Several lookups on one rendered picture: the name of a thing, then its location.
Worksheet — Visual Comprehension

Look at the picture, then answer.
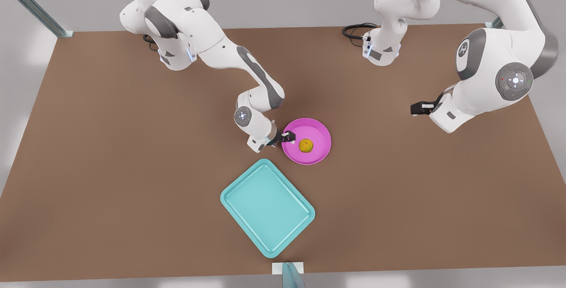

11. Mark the pink round plate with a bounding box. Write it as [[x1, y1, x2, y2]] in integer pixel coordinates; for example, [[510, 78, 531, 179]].
[[281, 118, 332, 165]]

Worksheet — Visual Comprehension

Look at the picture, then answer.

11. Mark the turquoise rectangular tray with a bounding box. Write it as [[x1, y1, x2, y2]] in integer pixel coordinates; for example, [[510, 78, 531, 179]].
[[220, 159, 316, 259]]

